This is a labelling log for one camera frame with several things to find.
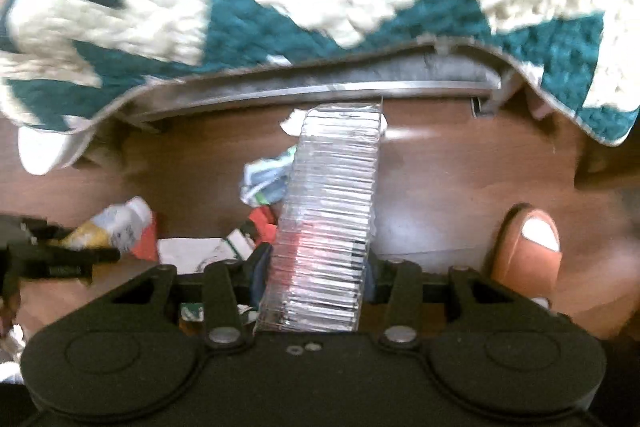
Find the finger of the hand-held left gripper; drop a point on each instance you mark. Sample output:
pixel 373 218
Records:
pixel 35 229
pixel 65 263

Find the small white yellow-label bottle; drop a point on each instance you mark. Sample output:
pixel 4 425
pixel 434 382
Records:
pixel 112 224

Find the white paper sheet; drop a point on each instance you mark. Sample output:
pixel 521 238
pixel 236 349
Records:
pixel 187 252

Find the white cloth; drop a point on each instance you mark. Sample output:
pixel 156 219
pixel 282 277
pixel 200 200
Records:
pixel 45 152

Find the grey metal bed rail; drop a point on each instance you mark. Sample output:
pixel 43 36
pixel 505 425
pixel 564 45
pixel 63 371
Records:
pixel 320 79

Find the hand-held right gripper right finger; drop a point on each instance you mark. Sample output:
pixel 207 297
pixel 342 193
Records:
pixel 374 279

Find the red packet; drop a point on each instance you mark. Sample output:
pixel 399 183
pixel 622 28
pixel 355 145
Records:
pixel 261 222

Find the crumpled green white wrapper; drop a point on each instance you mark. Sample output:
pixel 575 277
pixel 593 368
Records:
pixel 265 179

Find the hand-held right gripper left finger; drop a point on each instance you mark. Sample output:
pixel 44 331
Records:
pixel 260 277

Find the clear ribbed plastic container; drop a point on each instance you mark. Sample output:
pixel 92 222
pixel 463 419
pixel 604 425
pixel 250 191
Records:
pixel 325 217

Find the person's foot in orange slipper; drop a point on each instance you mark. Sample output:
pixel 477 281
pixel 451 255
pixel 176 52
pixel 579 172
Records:
pixel 525 257

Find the small white paper scrap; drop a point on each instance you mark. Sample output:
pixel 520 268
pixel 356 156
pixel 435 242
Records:
pixel 291 122

